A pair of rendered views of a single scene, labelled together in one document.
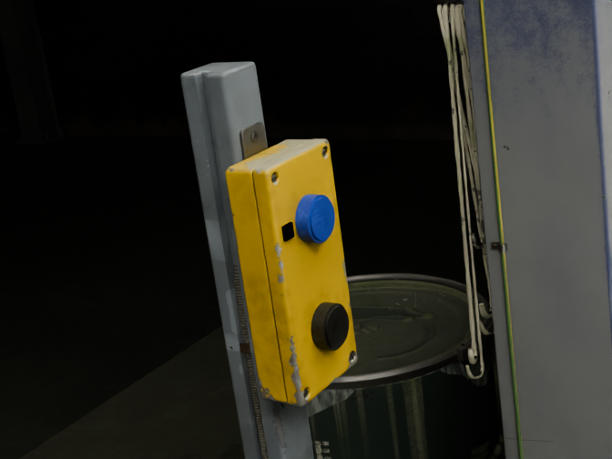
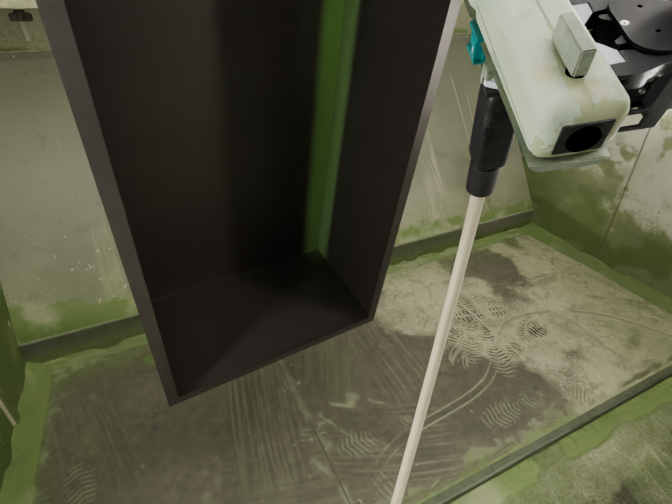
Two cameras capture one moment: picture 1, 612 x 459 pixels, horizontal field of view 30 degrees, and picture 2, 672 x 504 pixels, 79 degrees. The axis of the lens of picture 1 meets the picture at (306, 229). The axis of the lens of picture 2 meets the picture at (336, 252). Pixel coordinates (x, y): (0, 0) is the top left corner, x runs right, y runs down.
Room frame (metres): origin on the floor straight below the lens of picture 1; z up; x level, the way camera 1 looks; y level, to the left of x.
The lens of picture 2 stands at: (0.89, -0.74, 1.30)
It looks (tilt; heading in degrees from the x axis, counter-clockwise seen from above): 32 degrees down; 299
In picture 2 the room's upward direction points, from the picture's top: straight up
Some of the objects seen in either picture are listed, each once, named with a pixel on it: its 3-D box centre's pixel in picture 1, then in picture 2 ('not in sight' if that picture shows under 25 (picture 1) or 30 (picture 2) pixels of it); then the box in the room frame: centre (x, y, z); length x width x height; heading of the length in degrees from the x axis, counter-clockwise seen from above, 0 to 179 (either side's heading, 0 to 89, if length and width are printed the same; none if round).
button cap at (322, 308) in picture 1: (329, 326); not in sight; (1.12, -0.01, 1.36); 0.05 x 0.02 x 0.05; 145
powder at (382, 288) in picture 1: (360, 328); not in sight; (2.29, -0.09, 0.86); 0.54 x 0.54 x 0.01
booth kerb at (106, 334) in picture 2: not in sight; (338, 270); (1.71, -2.24, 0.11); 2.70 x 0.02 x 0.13; 55
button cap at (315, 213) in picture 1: (314, 219); not in sight; (1.12, -0.01, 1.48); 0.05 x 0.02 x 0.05; 145
